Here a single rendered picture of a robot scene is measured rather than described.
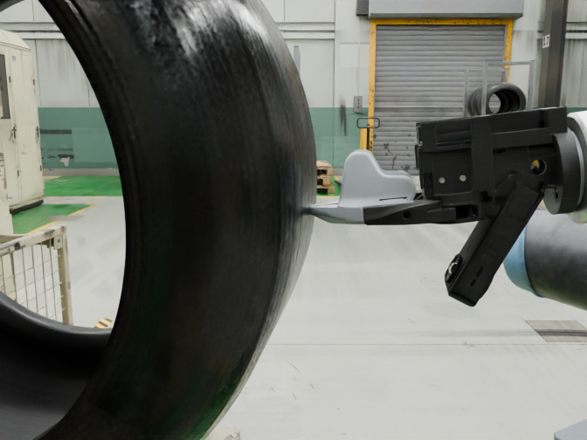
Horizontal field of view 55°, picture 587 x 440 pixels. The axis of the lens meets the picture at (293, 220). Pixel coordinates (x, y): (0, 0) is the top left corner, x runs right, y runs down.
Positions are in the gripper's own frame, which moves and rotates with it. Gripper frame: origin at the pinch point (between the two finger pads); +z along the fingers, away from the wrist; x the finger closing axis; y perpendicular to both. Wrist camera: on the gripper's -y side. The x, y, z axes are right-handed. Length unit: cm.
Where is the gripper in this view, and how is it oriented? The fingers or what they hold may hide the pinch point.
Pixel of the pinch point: (324, 216)
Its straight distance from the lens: 49.3
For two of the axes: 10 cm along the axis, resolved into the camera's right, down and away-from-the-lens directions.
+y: -1.1, -9.8, -1.6
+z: -9.8, 0.9, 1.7
